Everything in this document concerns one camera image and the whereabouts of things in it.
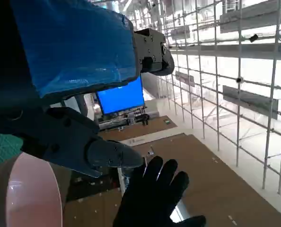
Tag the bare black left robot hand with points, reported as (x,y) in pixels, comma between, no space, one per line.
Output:
(72,47)

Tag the green cutting mat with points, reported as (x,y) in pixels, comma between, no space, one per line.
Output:
(3,149)

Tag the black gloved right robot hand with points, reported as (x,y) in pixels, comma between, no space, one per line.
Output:
(150,196)

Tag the pink bowl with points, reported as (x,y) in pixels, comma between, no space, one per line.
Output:
(31,194)

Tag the blue screen monitor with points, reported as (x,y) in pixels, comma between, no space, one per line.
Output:
(121,97)

